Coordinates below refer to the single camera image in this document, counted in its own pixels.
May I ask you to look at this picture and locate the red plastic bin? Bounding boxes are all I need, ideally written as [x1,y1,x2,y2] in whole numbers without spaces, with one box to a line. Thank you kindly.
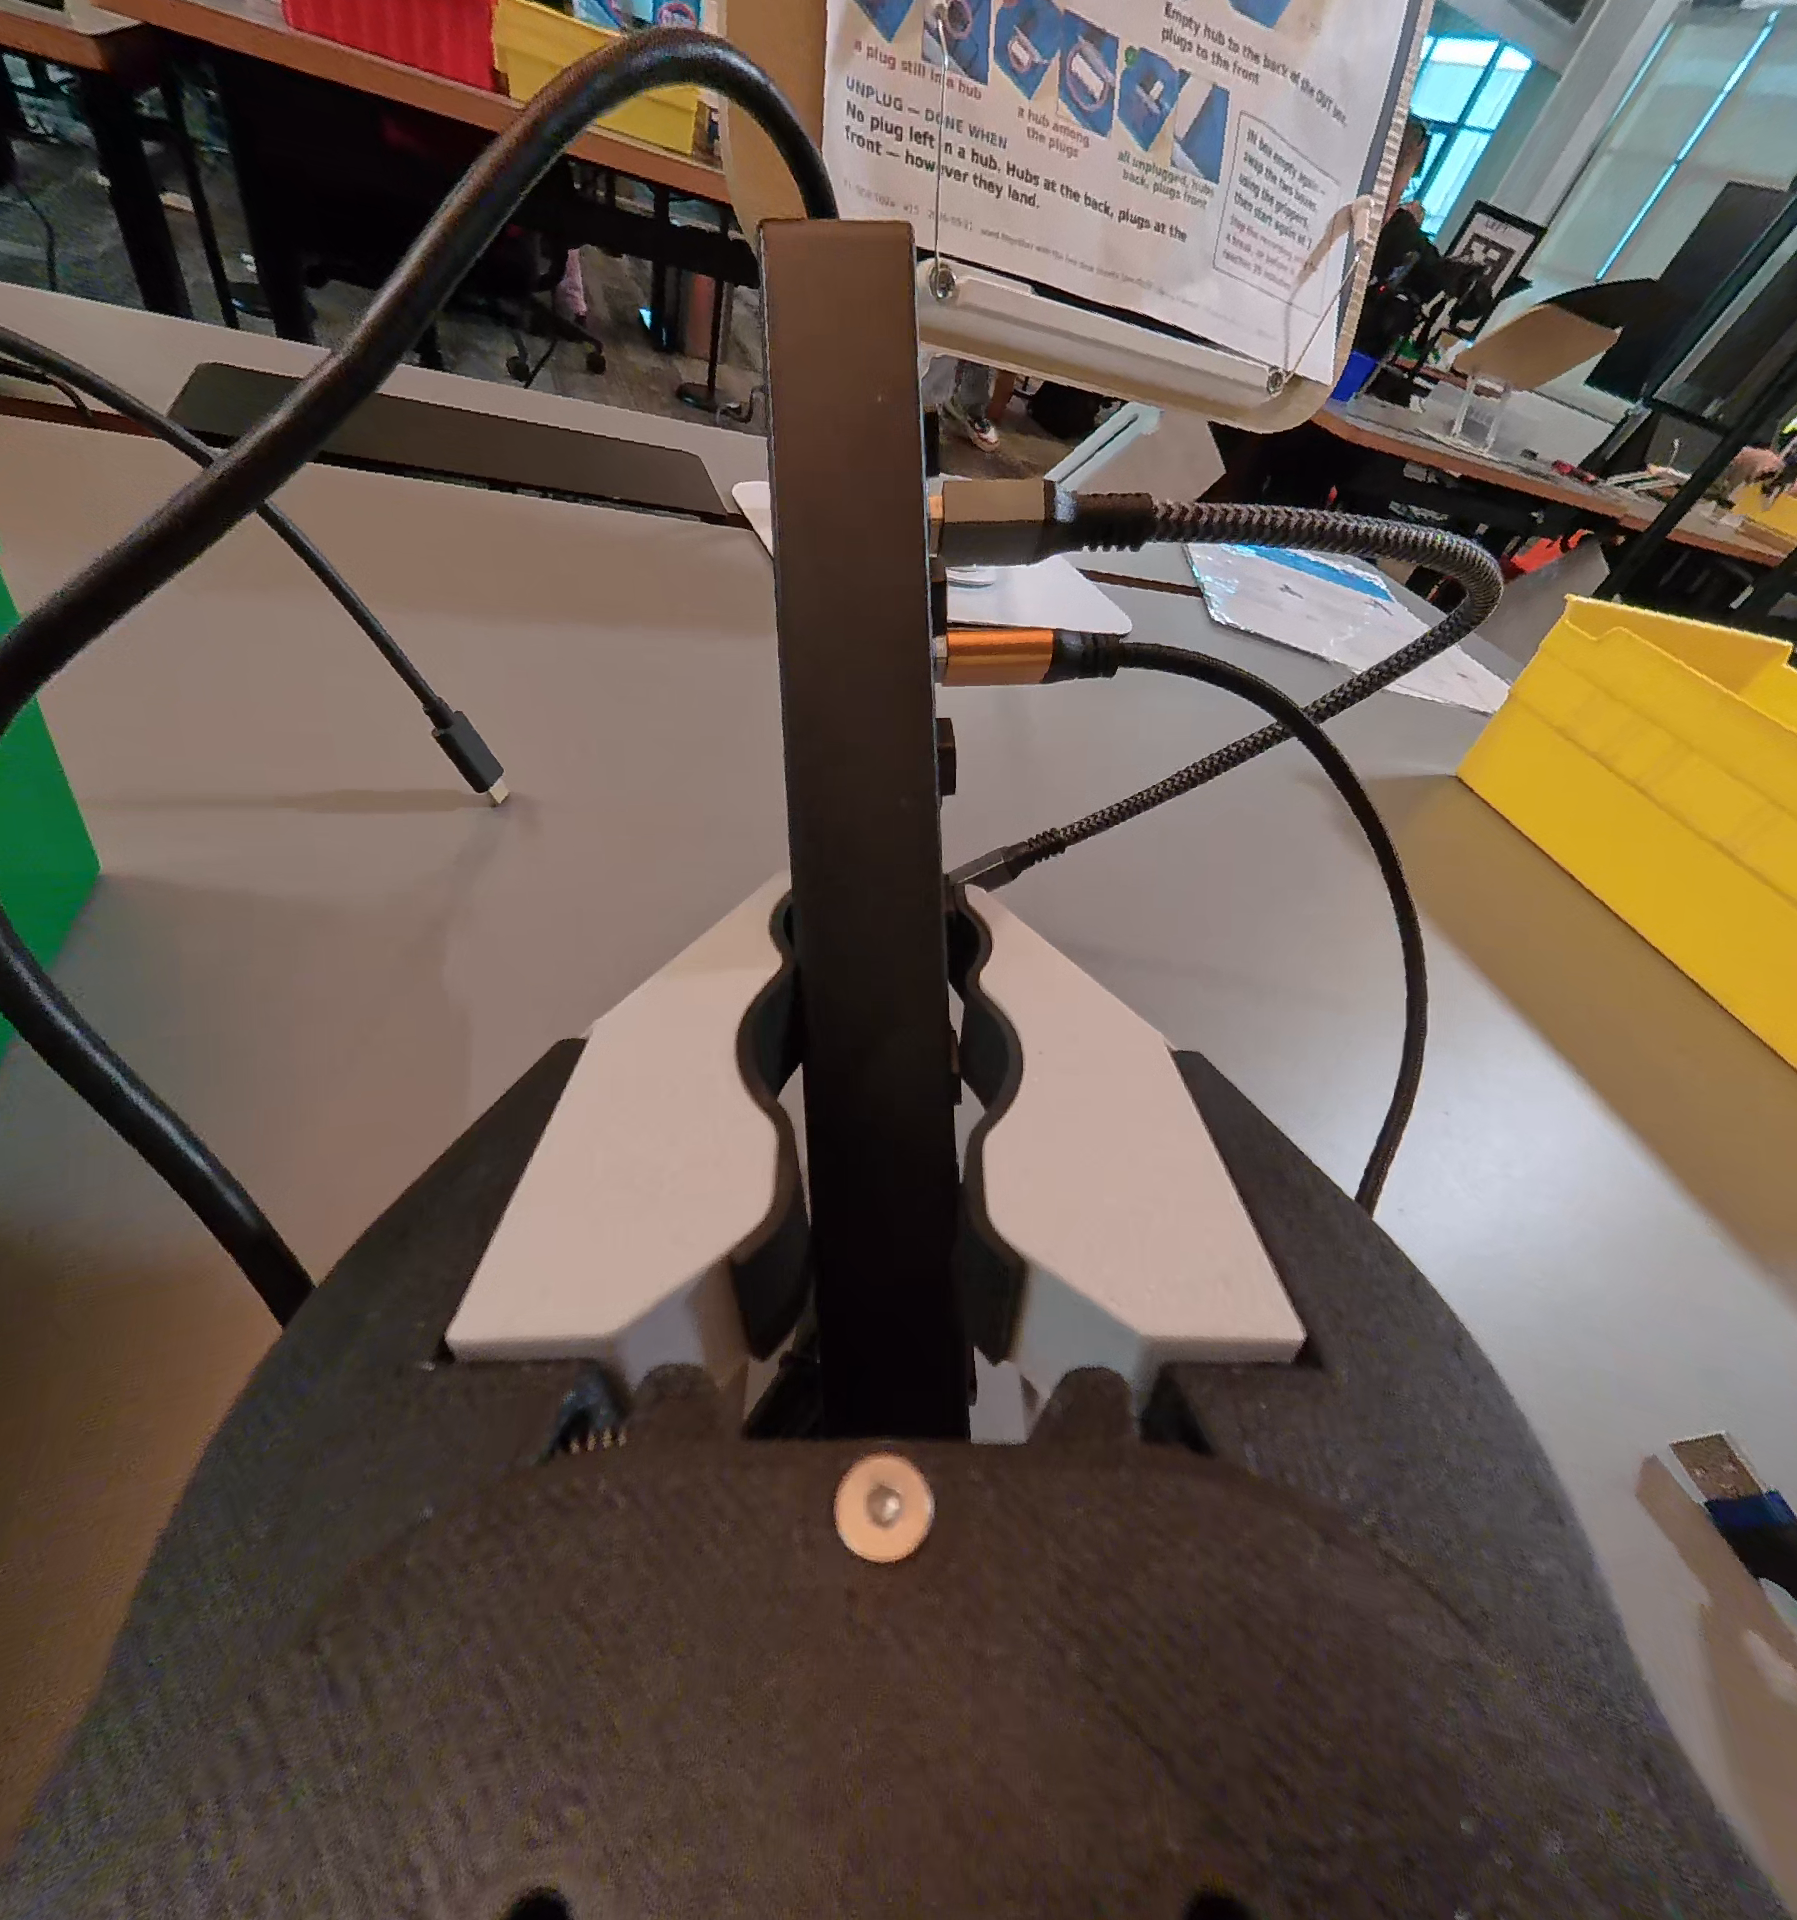
[281,0,503,95]

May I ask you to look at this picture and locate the laminated paper sheet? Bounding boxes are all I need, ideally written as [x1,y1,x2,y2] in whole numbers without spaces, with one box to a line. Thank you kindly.
[1181,541,1515,712]

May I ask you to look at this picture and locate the grey braided cable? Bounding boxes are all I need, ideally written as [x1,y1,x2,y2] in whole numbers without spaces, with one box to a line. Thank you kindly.
[928,479,1510,898]

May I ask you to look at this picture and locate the thin black cable silver tip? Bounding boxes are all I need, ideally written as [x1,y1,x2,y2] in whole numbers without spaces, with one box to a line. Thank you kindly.
[0,307,514,807]

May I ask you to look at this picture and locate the black desk cable flap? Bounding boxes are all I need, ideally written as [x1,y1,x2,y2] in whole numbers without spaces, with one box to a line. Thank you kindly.
[171,365,742,522]

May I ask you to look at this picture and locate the yellow plastic bin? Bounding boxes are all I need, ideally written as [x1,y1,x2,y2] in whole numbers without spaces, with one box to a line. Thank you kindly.
[1456,594,1797,1124]

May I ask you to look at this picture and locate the wooden document stand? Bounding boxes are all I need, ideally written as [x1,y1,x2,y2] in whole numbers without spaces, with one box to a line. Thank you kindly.
[721,0,1440,642]

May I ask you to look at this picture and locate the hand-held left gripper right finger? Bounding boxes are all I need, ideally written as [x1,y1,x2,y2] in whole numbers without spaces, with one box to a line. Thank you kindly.
[958,886,1308,1406]

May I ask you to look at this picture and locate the black cable orange plugs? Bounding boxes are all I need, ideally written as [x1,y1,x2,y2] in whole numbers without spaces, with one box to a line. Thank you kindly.
[940,628,1432,1213]

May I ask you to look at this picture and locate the thin black cable blue plug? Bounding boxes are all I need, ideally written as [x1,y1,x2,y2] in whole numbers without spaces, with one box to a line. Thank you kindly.
[1637,1429,1797,1690]

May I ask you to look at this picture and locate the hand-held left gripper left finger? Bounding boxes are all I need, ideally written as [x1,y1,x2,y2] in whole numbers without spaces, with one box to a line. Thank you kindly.
[444,876,813,1381]

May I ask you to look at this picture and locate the thick black hub cable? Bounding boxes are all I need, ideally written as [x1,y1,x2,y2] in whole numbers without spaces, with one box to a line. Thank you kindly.
[0,28,844,1330]

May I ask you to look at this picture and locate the black USB hub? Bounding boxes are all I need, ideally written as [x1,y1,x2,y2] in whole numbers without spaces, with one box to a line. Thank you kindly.
[759,220,979,1445]

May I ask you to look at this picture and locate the yellow shelf bin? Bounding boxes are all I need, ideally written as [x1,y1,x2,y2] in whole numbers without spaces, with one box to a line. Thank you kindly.
[491,0,721,156]

